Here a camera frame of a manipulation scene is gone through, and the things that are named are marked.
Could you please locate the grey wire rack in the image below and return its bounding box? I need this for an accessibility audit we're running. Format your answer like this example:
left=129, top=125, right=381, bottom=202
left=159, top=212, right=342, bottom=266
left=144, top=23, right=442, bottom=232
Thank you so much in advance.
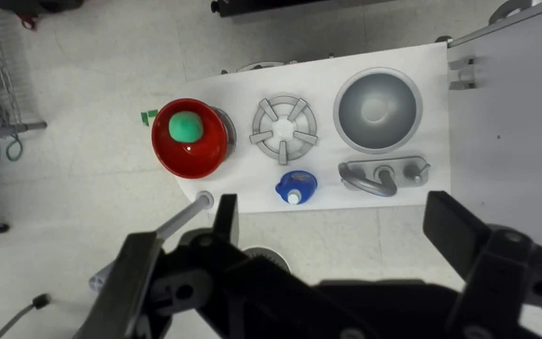
left=0, top=0, right=48, bottom=140

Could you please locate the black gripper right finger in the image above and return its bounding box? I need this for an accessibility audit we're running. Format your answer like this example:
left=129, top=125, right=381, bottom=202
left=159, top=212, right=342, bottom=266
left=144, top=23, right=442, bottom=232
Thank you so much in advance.
left=421, top=189, right=542, bottom=339

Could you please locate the grey looped cable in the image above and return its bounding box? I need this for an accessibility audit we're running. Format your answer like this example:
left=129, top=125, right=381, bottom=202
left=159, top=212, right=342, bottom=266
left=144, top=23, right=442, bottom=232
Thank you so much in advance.
left=0, top=135, right=24, bottom=185

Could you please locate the white toy kitchen counter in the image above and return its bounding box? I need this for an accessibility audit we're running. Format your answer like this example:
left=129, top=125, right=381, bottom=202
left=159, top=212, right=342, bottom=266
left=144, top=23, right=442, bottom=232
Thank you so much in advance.
left=174, top=42, right=453, bottom=216

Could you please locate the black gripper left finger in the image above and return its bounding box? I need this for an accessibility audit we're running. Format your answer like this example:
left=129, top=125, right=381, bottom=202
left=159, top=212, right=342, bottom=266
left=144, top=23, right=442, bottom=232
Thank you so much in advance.
left=71, top=193, right=267, bottom=339

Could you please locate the grey toy stove grate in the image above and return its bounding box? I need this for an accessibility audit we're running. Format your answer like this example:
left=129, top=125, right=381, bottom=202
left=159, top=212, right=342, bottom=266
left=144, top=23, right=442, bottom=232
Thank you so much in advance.
left=248, top=93, right=319, bottom=167

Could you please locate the red bowl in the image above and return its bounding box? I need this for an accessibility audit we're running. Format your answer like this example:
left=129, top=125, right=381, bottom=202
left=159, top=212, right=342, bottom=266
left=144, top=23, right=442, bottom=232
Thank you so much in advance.
left=150, top=97, right=231, bottom=182

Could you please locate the large white cabinet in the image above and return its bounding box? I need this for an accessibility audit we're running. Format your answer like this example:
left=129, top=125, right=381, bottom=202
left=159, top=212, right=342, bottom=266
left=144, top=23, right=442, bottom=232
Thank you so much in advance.
left=445, top=0, right=542, bottom=253

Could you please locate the grey toy burner ring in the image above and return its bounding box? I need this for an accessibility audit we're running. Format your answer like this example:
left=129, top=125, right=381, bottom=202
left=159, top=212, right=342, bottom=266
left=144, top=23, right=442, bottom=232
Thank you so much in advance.
left=214, top=104, right=238, bottom=155

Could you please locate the green ball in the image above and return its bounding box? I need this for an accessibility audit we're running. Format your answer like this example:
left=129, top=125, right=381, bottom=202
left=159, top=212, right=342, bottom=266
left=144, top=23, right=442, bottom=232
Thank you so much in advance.
left=167, top=110, right=205, bottom=146

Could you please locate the black metal bar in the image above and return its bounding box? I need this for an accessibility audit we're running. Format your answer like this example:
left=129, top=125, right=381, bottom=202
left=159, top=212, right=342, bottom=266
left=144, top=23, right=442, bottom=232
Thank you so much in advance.
left=210, top=0, right=385, bottom=20

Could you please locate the grey cable with black plug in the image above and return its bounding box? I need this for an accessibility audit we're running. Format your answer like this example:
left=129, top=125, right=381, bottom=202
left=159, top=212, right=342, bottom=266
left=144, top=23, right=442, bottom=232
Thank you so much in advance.
left=0, top=293, right=52, bottom=339

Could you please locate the blue cup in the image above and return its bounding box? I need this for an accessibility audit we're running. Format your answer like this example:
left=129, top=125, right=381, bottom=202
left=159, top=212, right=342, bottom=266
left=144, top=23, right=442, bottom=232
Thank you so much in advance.
left=272, top=168, right=319, bottom=208

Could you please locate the grey metal rod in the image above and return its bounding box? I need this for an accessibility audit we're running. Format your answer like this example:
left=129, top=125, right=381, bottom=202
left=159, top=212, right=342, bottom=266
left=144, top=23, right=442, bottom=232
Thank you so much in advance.
left=156, top=189, right=216, bottom=244

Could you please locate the grey toy sink bowl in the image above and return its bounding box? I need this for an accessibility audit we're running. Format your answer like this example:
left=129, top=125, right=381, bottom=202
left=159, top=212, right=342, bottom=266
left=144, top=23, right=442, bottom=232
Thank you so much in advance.
left=333, top=67, right=425, bottom=155

